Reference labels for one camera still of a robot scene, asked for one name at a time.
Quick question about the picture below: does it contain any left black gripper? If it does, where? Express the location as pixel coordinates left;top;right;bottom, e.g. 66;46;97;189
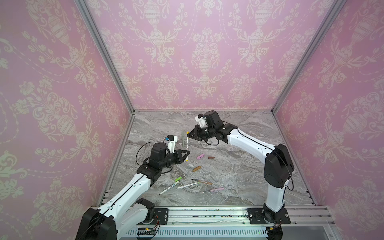
159;149;191;170

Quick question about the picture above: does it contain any white yellow marker pen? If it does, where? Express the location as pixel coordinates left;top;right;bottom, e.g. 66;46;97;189
186;137;189;162

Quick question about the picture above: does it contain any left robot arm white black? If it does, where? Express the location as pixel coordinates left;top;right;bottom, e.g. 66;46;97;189
75;142;190;240

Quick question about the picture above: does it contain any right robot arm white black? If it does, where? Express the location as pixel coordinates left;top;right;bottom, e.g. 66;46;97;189
187;111;295;225

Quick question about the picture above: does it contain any tan brown pen cap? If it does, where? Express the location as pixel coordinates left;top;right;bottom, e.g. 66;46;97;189
193;166;202;172

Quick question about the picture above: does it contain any pink pen cap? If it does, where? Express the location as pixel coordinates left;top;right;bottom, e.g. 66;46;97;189
196;154;205;160

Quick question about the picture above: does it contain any white green marker pen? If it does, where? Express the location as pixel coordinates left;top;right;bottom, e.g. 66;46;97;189
177;182;199;189

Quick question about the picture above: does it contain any brown fountain pen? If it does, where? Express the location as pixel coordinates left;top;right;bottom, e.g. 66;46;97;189
191;179;213;185

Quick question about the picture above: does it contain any pink fountain pen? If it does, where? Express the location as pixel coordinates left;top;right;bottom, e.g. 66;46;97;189
204;187;225;193

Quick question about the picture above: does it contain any white marker bright green cap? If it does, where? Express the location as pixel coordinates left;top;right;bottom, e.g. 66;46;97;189
159;177;182;195

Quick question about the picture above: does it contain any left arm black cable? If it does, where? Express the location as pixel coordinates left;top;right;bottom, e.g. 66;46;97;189
135;140;173;175

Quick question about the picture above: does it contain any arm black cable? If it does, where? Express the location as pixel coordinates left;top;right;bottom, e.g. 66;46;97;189
135;140;173;175
205;119;295;192

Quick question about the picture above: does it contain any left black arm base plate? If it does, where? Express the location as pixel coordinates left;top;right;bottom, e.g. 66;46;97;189
138;208;170;225

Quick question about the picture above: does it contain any aluminium front rail frame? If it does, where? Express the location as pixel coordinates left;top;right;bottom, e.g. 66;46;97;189
131;206;342;240

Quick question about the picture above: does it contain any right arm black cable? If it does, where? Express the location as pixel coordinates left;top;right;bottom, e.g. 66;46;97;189
205;119;295;192

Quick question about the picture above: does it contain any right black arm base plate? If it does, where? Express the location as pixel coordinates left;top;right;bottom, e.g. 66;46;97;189
245;208;291;225

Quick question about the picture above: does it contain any white vented cable duct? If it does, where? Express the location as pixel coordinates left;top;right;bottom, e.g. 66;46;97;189
121;226;268;240

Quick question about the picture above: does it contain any left aluminium corner post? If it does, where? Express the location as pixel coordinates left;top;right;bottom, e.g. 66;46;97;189
74;0;135;116

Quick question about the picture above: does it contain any aluminium corner post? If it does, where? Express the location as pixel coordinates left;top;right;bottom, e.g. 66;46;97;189
271;0;347;116
74;0;135;116

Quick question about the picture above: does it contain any right aluminium corner post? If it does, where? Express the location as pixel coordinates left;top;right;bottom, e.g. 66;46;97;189
271;0;347;116

